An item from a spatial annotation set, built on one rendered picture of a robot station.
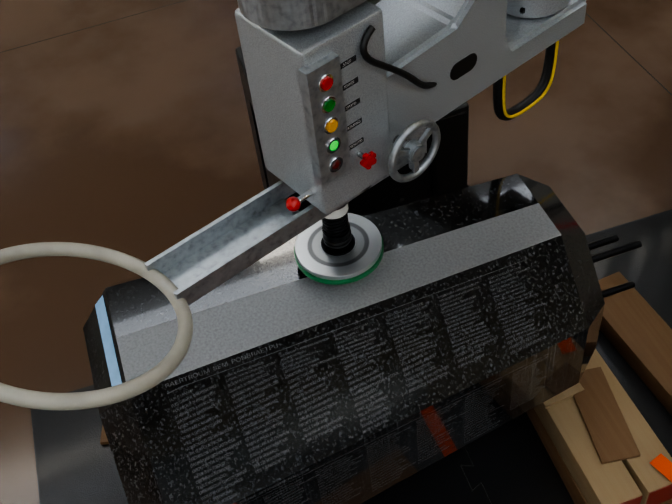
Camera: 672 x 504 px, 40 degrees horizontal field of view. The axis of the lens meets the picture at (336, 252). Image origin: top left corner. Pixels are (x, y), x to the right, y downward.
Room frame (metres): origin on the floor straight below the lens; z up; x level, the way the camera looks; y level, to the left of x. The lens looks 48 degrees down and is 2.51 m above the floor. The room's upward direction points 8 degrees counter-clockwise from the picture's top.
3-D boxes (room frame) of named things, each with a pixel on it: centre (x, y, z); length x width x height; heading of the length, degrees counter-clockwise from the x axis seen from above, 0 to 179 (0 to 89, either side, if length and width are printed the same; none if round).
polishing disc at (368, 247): (1.51, -0.01, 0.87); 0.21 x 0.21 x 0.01
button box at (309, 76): (1.38, -0.02, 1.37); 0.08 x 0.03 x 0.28; 125
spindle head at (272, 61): (1.56, -0.07, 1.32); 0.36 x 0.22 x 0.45; 125
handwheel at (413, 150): (1.48, -0.18, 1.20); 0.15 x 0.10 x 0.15; 125
